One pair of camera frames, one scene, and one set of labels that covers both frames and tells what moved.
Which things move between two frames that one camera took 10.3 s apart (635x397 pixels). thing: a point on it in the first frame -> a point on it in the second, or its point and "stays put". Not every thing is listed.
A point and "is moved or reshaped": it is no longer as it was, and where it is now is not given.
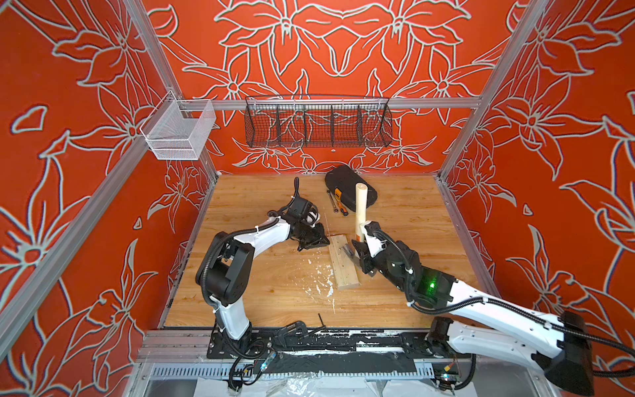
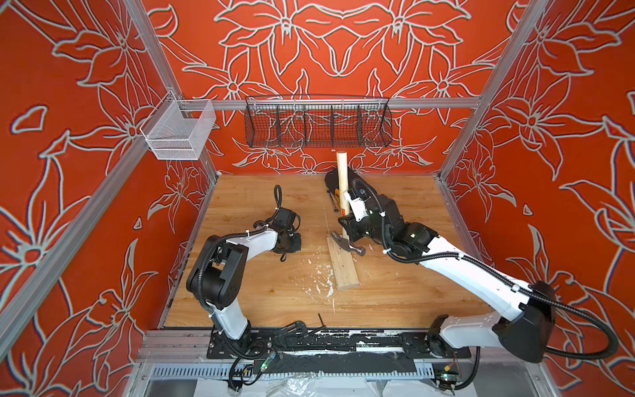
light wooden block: x=344 y=265 stays put
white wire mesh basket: x=177 y=129 stays put
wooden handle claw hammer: x=360 y=212 is moved or reshaped
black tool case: x=341 y=182 stays put
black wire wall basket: x=318 y=121 stays put
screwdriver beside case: x=335 y=207 stays put
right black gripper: x=366 y=258 -> x=354 y=227
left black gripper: x=319 y=240 -> x=296 y=246
